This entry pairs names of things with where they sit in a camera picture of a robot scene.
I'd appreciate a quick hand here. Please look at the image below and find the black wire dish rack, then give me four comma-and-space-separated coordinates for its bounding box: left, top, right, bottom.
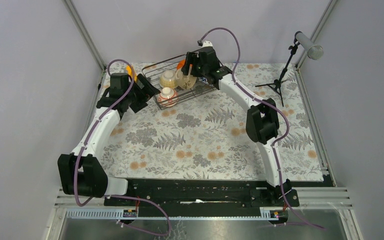
141, 53, 216, 110

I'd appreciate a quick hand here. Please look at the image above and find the cream white bowl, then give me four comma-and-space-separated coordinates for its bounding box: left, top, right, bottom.
175, 65, 197, 90

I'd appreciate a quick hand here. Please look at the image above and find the blue patterned bowl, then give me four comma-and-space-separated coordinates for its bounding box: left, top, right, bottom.
197, 76, 216, 88

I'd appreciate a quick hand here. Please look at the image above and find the red patterned white bowl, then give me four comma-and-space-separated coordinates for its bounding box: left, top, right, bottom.
157, 87, 179, 107

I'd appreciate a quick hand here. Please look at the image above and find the purple cable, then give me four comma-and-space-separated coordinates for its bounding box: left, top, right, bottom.
197, 27, 327, 231
72, 58, 173, 237

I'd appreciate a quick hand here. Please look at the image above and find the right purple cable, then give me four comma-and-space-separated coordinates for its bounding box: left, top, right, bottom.
197, 27, 327, 231

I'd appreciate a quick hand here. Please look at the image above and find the yellow dotted white bowl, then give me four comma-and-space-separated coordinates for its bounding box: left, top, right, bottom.
159, 70, 179, 89

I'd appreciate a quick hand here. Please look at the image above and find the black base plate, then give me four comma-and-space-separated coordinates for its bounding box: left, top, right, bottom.
104, 178, 300, 218

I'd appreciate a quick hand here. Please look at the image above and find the orange bowl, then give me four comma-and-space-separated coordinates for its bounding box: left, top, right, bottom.
176, 59, 186, 70

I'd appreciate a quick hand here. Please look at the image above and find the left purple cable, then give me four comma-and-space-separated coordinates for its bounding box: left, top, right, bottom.
72, 58, 173, 237

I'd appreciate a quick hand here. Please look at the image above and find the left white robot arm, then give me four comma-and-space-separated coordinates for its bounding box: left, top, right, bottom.
57, 73, 160, 206

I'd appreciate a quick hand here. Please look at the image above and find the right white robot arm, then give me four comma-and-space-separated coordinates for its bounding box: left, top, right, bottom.
181, 46, 291, 206

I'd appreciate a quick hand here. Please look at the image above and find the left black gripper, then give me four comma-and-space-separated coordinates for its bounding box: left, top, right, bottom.
124, 73, 160, 113

